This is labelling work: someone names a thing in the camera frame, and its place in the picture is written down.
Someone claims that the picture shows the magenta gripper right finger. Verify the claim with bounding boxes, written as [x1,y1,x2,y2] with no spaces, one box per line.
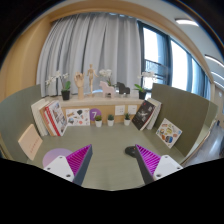
[135,144,182,184]

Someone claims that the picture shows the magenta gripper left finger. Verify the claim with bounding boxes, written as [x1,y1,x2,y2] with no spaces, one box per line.
[44,145,92,186]

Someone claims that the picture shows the round purple mouse pad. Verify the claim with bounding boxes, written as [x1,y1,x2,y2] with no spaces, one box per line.
[42,148,72,167]

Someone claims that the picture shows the black computer mouse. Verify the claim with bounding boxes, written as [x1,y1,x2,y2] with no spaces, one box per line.
[125,146,136,158]

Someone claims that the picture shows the colourful sticker book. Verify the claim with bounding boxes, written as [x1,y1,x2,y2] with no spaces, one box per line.
[156,118,182,148]

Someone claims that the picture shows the white book behind black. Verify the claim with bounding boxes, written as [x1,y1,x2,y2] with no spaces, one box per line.
[146,98,162,130]

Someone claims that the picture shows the beige notebook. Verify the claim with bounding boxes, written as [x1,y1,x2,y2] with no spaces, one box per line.
[18,124,43,160]

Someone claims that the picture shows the illustrated card with objects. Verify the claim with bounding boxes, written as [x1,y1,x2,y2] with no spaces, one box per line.
[66,108,90,126]

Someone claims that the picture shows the red white book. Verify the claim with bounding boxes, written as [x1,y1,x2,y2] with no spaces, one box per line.
[45,100,67,136]

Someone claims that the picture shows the small potted plant left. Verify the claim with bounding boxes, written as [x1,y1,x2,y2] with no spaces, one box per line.
[95,115,102,127]

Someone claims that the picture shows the small potted plant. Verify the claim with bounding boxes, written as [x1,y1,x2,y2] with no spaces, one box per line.
[107,114,114,126]
[124,113,131,126]
[95,115,102,127]

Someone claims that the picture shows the small potted plant right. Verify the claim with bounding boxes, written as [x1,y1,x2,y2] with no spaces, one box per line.
[124,113,131,126]

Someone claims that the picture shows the purple number seven sign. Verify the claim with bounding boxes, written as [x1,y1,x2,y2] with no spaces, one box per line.
[90,108,101,121]

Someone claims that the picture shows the small potted plant middle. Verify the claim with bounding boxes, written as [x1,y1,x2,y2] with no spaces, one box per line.
[107,114,114,126]

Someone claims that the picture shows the green desk divider panel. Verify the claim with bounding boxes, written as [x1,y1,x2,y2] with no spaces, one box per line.
[0,84,217,166]

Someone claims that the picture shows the wooden shelf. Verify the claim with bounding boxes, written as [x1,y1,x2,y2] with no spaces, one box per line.
[46,93,142,124]

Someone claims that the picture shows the white leaning books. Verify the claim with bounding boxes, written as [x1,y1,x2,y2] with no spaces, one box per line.
[31,99,49,136]

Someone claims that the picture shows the white orchid black pot left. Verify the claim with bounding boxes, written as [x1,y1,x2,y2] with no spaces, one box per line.
[45,71,71,101]

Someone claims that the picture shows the white orchid black pot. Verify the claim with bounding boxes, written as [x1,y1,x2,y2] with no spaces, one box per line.
[135,71,156,100]
[45,71,71,101]

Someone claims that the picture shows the black horse figurine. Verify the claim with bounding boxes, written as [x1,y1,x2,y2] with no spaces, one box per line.
[116,82,130,94]

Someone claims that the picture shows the pink horse figurine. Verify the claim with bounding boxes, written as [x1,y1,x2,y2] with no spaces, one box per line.
[99,81,115,97]

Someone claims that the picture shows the wooden hand model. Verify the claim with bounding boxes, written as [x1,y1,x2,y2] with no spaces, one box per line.
[74,72,84,100]

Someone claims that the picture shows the white orchid black pot right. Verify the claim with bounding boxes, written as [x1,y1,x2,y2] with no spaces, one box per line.
[135,71,156,100]

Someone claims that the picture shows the wooden mannequin figure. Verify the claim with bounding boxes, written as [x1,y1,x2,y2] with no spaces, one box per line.
[87,65,98,94]

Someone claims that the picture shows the white orchid middle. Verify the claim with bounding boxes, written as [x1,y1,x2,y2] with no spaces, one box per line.
[99,69,112,86]

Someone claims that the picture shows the grey curtain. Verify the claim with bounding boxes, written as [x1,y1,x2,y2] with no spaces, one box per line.
[36,13,141,96]

